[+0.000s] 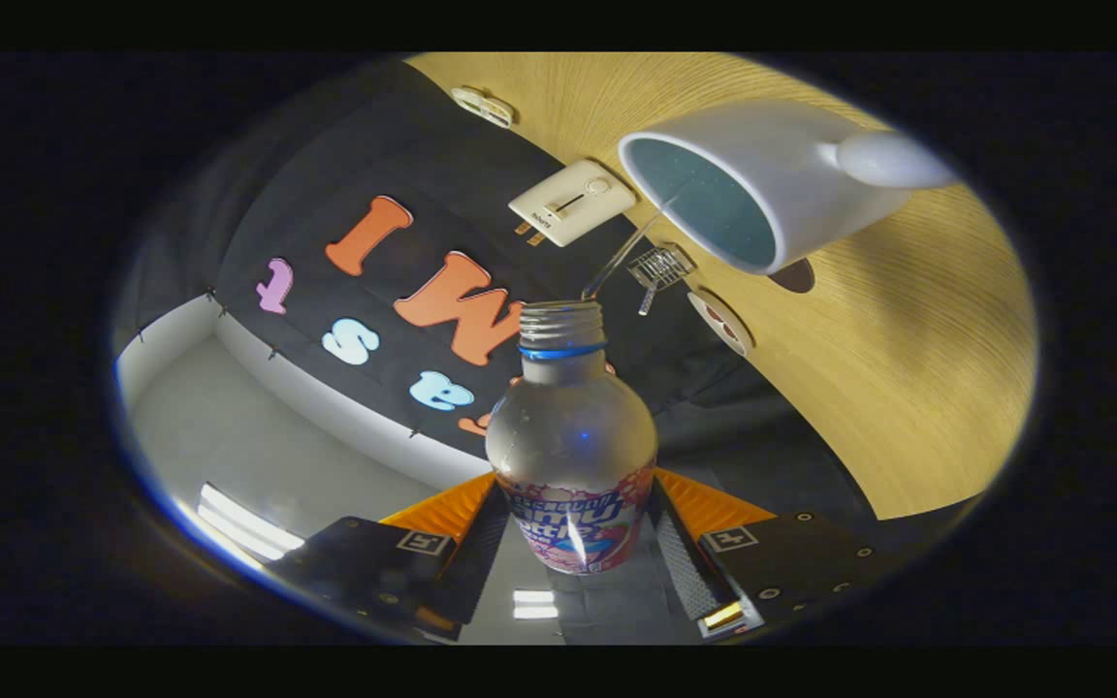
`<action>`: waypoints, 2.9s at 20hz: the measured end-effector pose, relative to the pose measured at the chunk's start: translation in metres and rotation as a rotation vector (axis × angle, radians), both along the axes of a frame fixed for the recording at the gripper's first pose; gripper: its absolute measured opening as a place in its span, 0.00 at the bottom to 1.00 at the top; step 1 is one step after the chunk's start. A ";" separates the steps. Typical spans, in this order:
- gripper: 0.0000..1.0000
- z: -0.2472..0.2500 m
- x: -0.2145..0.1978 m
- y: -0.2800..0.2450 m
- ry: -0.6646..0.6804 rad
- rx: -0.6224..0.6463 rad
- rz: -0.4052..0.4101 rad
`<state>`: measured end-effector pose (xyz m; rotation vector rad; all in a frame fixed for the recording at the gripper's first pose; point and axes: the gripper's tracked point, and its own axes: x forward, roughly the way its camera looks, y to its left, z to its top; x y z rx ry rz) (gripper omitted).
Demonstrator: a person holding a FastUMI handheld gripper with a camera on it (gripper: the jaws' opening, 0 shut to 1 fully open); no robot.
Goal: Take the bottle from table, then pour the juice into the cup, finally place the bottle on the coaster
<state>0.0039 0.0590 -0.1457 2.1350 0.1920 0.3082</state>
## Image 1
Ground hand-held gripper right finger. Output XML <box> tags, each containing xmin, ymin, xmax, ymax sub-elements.
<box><xmin>654</xmin><ymin>467</ymin><xmax>909</xmax><ymax>640</ymax></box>

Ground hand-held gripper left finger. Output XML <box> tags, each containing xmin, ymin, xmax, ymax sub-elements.
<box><xmin>271</xmin><ymin>471</ymin><xmax>513</xmax><ymax>643</ymax></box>

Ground silver juice bottle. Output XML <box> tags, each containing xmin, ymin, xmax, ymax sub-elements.
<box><xmin>485</xmin><ymin>299</ymin><xmax>658</xmax><ymax>576</ymax></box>

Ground dark brown round coaster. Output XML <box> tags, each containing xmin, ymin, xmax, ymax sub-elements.
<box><xmin>768</xmin><ymin>257</ymin><xmax>816</xmax><ymax>295</ymax></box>

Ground white cup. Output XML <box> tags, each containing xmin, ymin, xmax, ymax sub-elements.
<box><xmin>617</xmin><ymin>100</ymin><xmax>959</xmax><ymax>276</ymax></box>

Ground white plate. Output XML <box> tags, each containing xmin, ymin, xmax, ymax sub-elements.
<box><xmin>686</xmin><ymin>289</ymin><xmax>755</xmax><ymax>357</ymax></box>

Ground wooden table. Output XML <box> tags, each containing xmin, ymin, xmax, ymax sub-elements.
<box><xmin>405</xmin><ymin>52</ymin><xmax>1040</xmax><ymax>522</ymax></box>

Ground white toaster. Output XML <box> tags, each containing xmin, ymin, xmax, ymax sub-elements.
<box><xmin>508</xmin><ymin>160</ymin><xmax>638</xmax><ymax>248</ymax></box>

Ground black backdrop cloth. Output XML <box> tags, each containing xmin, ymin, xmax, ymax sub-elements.
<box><xmin>117</xmin><ymin>58</ymin><xmax>879</xmax><ymax>529</ymax></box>

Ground white divided condiment tray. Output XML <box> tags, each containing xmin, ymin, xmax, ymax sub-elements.
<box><xmin>450</xmin><ymin>86</ymin><xmax>517</xmax><ymax>129</ymax></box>

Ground metal wire holder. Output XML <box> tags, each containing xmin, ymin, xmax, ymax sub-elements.
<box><xmin>627</xmin><ymin>244</ymin><xmax>697</xmax><ymax>292</ymax></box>

